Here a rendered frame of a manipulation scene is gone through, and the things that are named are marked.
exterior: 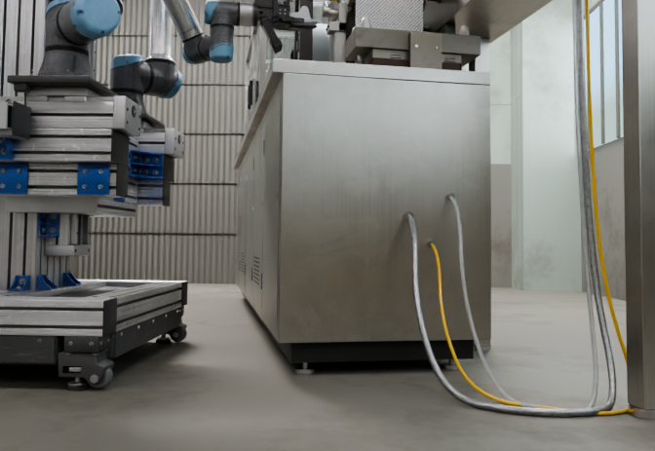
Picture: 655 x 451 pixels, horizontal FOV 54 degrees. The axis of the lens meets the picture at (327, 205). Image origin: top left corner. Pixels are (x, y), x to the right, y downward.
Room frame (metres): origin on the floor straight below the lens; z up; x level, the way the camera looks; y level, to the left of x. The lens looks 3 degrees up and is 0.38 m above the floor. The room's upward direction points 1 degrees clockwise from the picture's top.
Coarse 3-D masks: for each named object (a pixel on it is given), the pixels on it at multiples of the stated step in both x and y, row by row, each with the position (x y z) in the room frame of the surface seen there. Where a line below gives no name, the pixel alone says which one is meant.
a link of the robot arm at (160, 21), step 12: (156, 0) 2.36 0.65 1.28; (156, 12) 2.36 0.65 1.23; (168, 12) 2.38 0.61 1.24; (156, 24) 2.36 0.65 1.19; (168, 24) 2.38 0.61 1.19; (156, 36) 2.36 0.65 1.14; (168, 36) 2.38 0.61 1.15; (156, 48) 2.36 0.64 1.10; (168, 48) 2.38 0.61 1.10; (144, 60) 2.38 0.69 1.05; (156, 60) 2.35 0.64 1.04; (168, 60) 2.36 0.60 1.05; (156, 72) 2.33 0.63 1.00; (168, 72) 2.36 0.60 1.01; (156, 84) 2.33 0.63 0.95; (168, 84) 2.37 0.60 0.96; (180, 84) 2.41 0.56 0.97; (168, 96) 2.41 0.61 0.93
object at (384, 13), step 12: (360, 0) 2.10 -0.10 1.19; (372, 0) 2.11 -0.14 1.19; (384, 0) 2.12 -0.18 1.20; (396, 0) 2.13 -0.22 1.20; (408, 0) 2.14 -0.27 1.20; (360, 12) 2.10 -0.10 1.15; (372, 12) 2.11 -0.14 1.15; (384, 12) 2.12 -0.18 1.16; (396, 12) 2.13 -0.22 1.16; (408, 12) 2.14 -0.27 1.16; (420, 12) 2.14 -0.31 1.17; (360, 24) 2.10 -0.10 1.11; (372, 24) 2.11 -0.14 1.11; (384, 24) 2.12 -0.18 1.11; (396, 24) 2.13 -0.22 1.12; (408, 24) 2.14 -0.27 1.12; (420, 24) 2.14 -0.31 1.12
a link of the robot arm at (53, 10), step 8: (56, 0) 1.75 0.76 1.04; (64, 0) 1.75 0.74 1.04; (48, 8) 1.76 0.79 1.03; (56, 8) 1.75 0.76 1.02; (48, 16) 1.76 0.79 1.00; (56, 16) 1.73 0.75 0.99; (48, 24) 1.76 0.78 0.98; (56, 24) 1.73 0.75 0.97; (48, 32) 1.76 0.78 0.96; (56, 32) 1.74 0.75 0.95; (48, 40) 1.76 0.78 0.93; (56, 40) 1.75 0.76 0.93; (64, 40) 1.75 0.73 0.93; (88, 48) 1.81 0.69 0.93
